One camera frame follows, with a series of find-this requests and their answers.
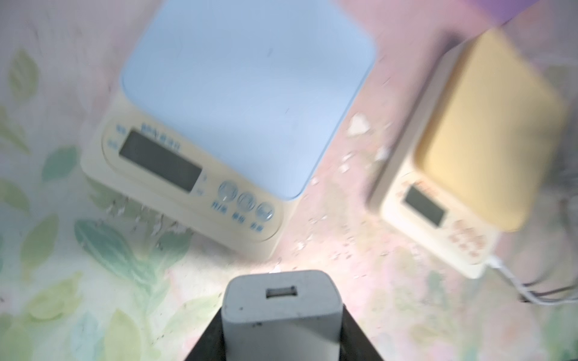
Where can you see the white charger adapter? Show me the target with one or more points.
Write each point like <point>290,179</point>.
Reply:
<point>282,316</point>

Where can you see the purple power strip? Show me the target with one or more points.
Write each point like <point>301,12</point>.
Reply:
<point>502,11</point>

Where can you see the yellow top kitchen scale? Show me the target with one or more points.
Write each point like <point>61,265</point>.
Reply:
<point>473,154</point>

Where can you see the blue top kitchen scale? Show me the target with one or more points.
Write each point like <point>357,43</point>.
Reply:
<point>225,110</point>

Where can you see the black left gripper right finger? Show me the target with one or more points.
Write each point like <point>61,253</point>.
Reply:
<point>354,344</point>

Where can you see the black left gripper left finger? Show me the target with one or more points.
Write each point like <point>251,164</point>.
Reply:
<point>210,346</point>

